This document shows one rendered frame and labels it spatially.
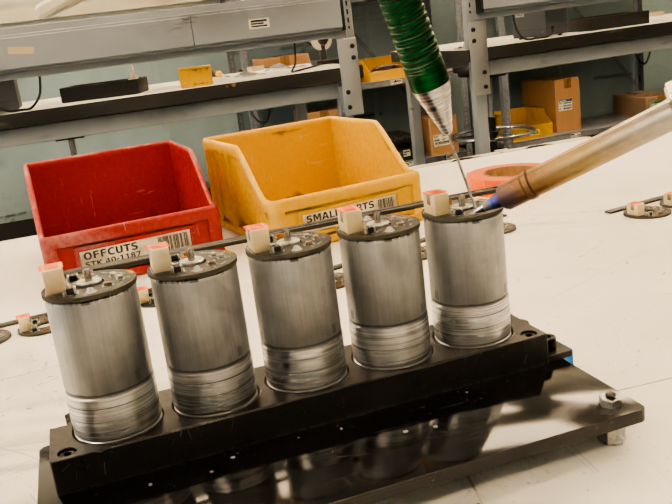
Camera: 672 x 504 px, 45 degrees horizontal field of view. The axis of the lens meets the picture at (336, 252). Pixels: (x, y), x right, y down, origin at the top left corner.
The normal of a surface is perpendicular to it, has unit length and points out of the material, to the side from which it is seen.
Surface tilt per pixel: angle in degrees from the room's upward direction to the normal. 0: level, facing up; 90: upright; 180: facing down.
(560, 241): 0
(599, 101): 90
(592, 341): 0
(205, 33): 90
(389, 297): 90
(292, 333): 90
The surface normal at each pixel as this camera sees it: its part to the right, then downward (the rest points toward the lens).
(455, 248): -0.40, 0.29
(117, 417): 0.36, 0.21
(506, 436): -0.12, -0.96
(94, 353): 0.11, 0.25
